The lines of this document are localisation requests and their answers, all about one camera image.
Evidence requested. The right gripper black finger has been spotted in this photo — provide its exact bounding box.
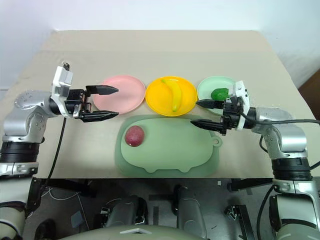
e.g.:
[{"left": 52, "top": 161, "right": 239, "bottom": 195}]
[
  {"left": 195, "top": 98, "right": 226, "bottom": 110},
  {"left": 190, "top": 119, "right": 224, "bottom": 134}
]

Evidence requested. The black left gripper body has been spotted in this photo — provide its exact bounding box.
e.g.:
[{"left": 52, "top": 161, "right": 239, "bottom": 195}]
[{"left": 64, "top": 88, "right": 94, "bottom": 119}]

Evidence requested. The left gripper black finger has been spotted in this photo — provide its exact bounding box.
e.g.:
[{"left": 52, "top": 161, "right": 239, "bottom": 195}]
[
  {"left": 85, "top": 84, "right": 120, "bottom": 97},
  {"left": 80, "top": 111, "right": 120, "bottom": 124}
]

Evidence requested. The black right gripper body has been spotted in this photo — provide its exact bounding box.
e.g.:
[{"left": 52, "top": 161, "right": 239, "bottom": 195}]
[{"left": 219, "top": 96, "right": 245, "bottom": 136}]

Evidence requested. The light green plate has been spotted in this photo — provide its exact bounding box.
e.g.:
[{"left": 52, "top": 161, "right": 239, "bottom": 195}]
[{"left": 196, "top": 75, "right": 237, "bottom": 116}]

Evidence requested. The pink plate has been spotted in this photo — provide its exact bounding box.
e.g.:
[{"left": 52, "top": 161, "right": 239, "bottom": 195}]
[{"left": 92, "top": 74, "right": 147, "bottom": 116}]

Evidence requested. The yellow plate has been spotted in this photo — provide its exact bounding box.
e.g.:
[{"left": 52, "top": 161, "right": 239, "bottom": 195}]
[{"left": 145, "top": 75, "right": 198, "bottom": 118}]

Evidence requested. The green round fruit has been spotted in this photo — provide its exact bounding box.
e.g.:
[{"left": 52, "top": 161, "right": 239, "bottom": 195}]
[{"left": 210, "top": 87, "right": 230, "bottom": 101}]

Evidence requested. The yellow banana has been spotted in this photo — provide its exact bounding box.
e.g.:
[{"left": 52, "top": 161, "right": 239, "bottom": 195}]
[{"left": 160, "top": 78, "right": 183, "bottom": 113}]

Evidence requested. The dark red round fruit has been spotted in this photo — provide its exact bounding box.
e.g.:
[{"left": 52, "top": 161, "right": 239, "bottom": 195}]
[{"left": 124, "top": 125, "right": 146, "bottom": 148}]

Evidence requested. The light green animal-shaped board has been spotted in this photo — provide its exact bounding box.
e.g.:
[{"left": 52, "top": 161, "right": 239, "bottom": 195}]
[{"left": 120, "top": 117, "right": 224, "bottom": 174}]

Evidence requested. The translucent green mat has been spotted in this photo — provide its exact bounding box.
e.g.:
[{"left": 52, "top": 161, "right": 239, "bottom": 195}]
[{"left": 114, "top": 114, "right": 222, "bottom": 179}]

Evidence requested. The brown wooden furniture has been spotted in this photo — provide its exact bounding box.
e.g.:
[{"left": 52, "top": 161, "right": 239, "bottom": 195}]
[{"left": 296, "top": 66, "right": 320, "bottom": 121}]

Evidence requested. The dark grey rounded shape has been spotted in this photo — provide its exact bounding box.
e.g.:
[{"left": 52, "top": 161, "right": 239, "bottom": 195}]
[
  {"left": 100, "top": 194, "right": 149, "bottom": 229},
  {"left": 173, "top": 185, "right": 209, "bottom": 239}
]

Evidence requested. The pale green robot torso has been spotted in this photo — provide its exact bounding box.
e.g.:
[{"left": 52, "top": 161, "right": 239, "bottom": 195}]
[{"left": 58, "top": 220, "right": 277, "bottom": 240}]

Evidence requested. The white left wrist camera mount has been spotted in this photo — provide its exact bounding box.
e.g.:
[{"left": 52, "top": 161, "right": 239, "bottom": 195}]
[{"left": 49, "top": 65, "right": 81, "bottom": 119}]

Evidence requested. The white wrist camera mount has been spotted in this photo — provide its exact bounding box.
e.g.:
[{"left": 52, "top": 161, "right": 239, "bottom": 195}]
[
  {"left": 229, "top": 79, "right": 251, "bottom": 132},
  {"left": 49, "top": 65, "right": 81, "bottom": 119}
]

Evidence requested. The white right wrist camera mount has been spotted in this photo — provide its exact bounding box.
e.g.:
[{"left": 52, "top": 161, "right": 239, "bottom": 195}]
[{"left": 229, "top": 79, "right": 251, "bottom": 132}]

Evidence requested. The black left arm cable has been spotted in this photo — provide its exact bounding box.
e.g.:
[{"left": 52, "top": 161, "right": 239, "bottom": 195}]
[{"left": 41, "top": 116, "right": 68, "bottom": 187}]

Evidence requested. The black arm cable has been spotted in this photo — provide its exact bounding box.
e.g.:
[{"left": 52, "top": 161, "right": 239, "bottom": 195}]
[
  {"left": 41, "top": 116, "right": 68, "bottom": 187},
  {"left": 243, "top": 116, "right": 320, "bottom": 236}
]

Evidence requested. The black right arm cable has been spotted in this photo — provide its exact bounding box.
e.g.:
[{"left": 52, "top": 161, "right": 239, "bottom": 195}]
[{"left": 243, "top": 116, "right": 320, "bottom": 236}]

